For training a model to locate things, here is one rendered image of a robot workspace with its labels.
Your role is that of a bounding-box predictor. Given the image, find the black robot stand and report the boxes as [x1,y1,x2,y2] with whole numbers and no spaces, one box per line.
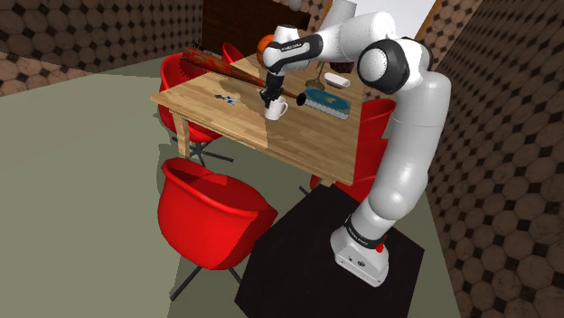
[234,183,427,318]

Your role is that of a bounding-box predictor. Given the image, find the teal book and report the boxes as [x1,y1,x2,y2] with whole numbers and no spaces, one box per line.
[303,86,353,121]

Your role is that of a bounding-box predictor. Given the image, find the dark brown cabinet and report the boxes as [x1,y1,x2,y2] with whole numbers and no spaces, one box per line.
[202,0,312,57]

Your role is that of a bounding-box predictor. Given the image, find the white mug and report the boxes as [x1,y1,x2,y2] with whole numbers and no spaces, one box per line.
[263,97,289,122]

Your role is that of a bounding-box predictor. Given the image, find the small blue object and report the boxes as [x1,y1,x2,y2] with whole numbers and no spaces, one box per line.
[214,92,239,107]

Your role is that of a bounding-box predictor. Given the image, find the white oval dish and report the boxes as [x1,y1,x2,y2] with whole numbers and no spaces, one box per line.
[323,71,352,90]

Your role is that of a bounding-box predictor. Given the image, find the orange basketball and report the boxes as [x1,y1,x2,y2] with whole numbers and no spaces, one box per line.
[256,33,277,68]

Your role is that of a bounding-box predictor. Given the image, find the brown spiked baseball bat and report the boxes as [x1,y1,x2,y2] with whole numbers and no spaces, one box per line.
[179,46,307,108]

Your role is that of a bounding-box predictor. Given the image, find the light wooden table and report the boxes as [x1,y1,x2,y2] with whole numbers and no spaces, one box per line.
[150,52,368,187]

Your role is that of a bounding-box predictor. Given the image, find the dark brown bowl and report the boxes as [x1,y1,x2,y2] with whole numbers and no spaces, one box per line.
[328,61,355,75]

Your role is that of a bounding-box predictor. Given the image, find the red shell chair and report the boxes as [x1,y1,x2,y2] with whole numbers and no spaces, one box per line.
[299,98,398,204]
[221,42,246,65]
[156,157,279,304]
[157,52,236,167]

